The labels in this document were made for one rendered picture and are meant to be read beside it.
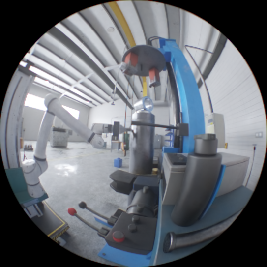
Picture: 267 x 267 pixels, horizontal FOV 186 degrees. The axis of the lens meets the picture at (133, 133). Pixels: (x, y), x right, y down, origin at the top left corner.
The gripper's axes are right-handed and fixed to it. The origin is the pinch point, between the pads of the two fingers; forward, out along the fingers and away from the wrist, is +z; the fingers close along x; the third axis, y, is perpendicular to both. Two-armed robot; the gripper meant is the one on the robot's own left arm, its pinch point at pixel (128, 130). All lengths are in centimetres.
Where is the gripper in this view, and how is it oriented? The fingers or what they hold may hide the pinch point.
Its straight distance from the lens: 72.3
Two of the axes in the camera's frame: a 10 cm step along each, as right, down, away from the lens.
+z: 9.9, 0.6, 1.0
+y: -1.0, 0.6, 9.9
